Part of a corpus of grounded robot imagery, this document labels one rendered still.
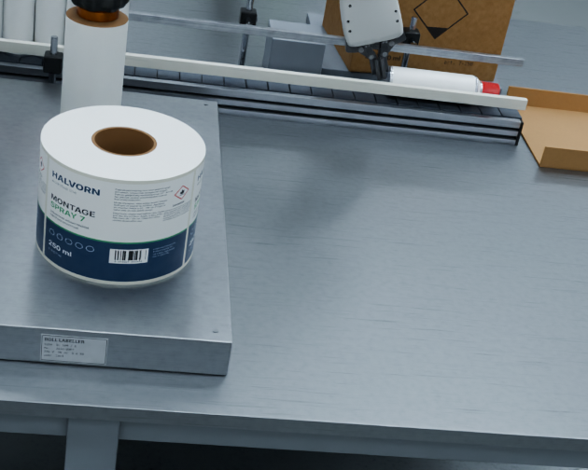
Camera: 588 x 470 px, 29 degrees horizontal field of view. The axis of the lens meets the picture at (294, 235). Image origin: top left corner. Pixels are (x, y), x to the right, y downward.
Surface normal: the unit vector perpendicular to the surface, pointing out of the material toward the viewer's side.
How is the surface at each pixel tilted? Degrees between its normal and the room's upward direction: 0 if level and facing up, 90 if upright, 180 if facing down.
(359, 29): 94
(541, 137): 0
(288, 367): 0
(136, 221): 90
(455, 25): 90
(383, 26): 93
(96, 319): 0
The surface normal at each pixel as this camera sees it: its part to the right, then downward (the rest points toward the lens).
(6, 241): 0.15, -0.85
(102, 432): 0.08, 0.52
